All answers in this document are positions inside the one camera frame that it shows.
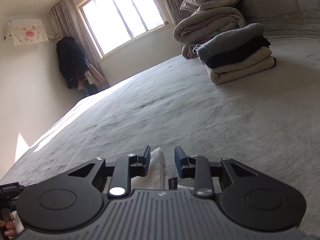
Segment white cream sweatshirt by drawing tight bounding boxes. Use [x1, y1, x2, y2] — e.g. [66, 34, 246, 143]
[9, 147, 194, 239]

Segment folded black garment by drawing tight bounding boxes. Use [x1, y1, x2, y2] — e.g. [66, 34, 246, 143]
[206, 35, 271, 69]

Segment window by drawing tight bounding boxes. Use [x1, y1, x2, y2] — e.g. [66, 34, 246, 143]
[78, 0, 168, 58]

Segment grey quilted headboard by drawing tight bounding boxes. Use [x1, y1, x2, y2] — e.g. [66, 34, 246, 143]
[239, 0, 319, 38]

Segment folded grey pink quilt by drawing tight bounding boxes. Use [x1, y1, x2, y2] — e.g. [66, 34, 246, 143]
[173, 7, 246, 59]

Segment wall air conditioner cover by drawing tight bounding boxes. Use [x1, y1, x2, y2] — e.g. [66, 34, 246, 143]
[3, 19, 49, 47]

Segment person left hand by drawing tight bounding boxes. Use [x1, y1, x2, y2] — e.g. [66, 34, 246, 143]
[0, 213, 17, 239]

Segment grey bed blanket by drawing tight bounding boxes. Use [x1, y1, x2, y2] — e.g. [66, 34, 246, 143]
[1, 37, 319, 235]

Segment folded grey garment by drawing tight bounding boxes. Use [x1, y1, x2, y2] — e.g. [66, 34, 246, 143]
[193, 23, 265, 63]

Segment hanging dark clothes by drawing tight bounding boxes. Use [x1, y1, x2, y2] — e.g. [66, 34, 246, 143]
[56, 37, 106, 95]

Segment folded beige garment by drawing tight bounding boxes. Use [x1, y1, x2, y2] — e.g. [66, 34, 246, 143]
[206, 47, 276, 85]

